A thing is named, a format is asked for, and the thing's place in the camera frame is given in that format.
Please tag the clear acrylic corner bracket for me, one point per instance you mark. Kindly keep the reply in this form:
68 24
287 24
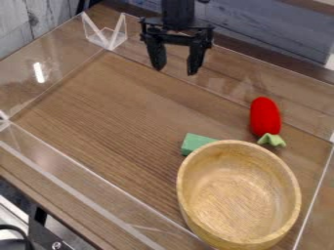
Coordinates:
105 37

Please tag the red plush strawberry toy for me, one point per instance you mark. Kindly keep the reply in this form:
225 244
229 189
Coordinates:
265 121

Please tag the clear acrylic tray wall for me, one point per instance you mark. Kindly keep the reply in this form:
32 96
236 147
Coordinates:
92 124

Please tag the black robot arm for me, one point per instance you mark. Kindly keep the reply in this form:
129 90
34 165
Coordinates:
177 13

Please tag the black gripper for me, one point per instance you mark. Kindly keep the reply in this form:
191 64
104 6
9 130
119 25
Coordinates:
195 35

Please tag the black metal table leg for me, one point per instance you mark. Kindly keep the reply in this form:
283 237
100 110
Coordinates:
40 235

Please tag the green foam block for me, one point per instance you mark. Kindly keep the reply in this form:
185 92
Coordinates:
192 142

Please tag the wooden oval bowl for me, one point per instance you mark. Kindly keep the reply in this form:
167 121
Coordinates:
239 195

